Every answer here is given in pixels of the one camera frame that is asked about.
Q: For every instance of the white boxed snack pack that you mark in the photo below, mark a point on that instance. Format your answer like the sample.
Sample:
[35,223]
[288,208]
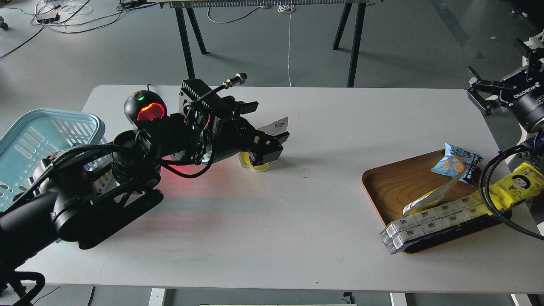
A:
[435,226]

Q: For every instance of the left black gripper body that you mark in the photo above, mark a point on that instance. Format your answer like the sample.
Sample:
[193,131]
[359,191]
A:
[218,139]

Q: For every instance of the brown wooden tray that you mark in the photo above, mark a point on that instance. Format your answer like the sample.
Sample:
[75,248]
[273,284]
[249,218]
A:
[391,187]

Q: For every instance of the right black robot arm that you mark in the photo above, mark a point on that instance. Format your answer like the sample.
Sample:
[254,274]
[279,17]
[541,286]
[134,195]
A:
[532,140]

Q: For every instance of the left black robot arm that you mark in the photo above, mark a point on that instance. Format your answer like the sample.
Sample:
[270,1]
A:
[87,193]

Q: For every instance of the light blue plastic basket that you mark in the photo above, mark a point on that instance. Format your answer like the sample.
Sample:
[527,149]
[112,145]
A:
[37,135]

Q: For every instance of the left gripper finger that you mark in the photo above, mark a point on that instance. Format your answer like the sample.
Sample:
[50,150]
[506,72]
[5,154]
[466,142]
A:
[266,148]
[236,108]

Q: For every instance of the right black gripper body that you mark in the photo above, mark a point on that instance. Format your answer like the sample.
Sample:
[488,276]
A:
[526,100]

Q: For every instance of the yellow cartoon snack bag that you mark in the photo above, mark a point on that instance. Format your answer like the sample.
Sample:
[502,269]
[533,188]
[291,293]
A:
[524,182]

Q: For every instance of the black barcode scanner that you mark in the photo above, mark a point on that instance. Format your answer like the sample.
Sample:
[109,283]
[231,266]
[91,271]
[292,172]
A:
[144,105]

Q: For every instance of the black trestle table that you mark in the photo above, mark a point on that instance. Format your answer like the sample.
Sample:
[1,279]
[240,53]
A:
[266,28]

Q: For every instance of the yellow white snack pouch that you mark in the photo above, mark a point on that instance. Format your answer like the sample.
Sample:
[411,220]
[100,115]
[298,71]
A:
[430,199]

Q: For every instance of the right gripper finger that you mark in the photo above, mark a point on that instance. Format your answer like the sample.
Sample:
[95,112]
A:
[534,55]
[478,85]

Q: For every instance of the blue snack bag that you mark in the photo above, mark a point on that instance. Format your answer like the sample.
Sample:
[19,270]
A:
[459,163]

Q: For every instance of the yellow nut snack pouch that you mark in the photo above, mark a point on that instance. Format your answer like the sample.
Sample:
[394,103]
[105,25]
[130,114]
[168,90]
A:
[275,128]

